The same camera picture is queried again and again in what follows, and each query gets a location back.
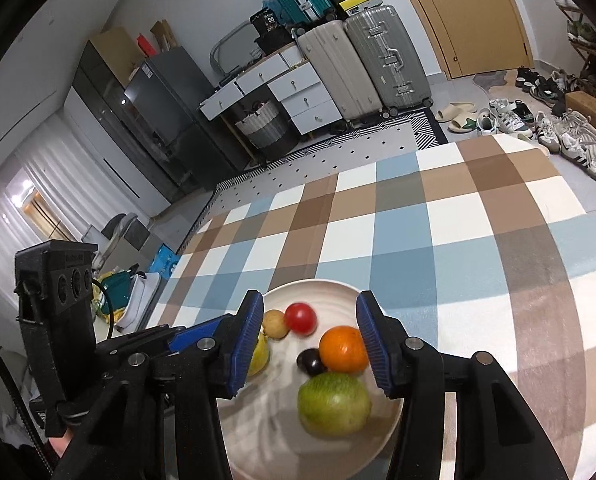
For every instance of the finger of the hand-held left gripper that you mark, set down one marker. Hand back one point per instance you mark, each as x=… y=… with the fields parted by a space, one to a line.
x=97 y=390
x=192 y=335

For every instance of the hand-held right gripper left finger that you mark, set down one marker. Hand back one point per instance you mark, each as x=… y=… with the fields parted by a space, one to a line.
x=245 y=350

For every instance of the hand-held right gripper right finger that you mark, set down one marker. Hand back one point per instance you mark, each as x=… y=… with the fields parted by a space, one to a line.
x=373 y=345

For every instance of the orange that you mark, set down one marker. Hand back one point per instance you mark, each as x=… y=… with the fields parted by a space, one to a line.
x=343 y=349

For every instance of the brown round fruit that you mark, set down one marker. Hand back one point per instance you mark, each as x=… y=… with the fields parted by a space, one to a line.
x=276 y=326

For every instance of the dark purple plum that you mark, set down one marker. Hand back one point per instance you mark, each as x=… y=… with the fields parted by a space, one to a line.
x=312 y=362

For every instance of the red tomato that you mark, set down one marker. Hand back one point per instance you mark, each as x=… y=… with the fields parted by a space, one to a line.
x=300 y=318

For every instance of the cream round plate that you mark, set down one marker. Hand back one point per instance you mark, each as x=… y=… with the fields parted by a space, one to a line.
x=328 y=292

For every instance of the green guava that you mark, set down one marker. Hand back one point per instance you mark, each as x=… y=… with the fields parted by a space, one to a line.
x=334 y=402

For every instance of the green bag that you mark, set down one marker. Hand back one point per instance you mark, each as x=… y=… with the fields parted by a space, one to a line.
x=117 y=285

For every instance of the blue box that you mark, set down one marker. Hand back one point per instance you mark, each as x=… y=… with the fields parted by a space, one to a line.
x=165 y=260

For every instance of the checkered tablecloth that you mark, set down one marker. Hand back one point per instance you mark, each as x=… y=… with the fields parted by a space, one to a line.
x=428 y=260

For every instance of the white curtain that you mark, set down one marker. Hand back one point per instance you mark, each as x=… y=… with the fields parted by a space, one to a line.
x=77 y=180

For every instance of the white wardrobe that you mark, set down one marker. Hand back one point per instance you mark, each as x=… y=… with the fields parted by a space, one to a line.
x=107 y=160

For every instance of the dark glass cabinet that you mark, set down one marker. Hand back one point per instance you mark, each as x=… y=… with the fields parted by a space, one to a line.
x=112 y=110

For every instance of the woven laundry basket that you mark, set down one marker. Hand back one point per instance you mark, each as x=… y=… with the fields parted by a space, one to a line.
x=265 y=130

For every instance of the grey refrigerator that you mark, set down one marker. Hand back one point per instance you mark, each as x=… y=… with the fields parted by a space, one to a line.
x=177 y=115

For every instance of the beige slipper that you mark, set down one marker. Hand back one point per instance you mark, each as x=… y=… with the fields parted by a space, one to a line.
x=462 y=124
x=453 y=110

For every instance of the white desk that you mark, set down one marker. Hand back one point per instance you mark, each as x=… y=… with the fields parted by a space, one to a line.
x=248 y=85

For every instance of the white drawer unit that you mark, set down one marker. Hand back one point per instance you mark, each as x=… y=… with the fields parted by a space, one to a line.
x=305 y=97

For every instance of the beige suitcase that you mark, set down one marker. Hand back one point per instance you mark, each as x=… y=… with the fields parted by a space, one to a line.
x=338 y=67

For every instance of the scattered shoes group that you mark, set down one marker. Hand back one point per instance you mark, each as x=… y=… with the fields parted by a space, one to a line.
x=543 y=120

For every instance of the silver suitcase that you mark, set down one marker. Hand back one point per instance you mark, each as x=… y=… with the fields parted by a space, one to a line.
x=388 y=55

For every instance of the flat cardboard carton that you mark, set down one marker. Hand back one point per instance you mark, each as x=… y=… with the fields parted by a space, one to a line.
x=162 y=35

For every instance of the black bag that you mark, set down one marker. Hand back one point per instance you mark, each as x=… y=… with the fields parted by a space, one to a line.
x=275 y=41

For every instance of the brown cardboard box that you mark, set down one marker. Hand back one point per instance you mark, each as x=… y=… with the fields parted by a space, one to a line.
x=588 y=107

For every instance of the black printed box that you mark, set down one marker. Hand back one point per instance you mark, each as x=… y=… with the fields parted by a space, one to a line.
x=268 y=20

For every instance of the yellow and black shoe box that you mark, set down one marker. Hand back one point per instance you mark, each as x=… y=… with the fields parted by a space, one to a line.
x=360 y=0

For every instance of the wooden door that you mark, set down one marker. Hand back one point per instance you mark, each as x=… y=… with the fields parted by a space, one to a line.
x=458 y=10

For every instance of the wooden shoe rack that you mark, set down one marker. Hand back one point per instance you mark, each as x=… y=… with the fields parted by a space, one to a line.
x=593 y=55

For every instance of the oval metal frame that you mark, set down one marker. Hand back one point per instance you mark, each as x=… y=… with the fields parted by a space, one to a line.
x=227 y=40

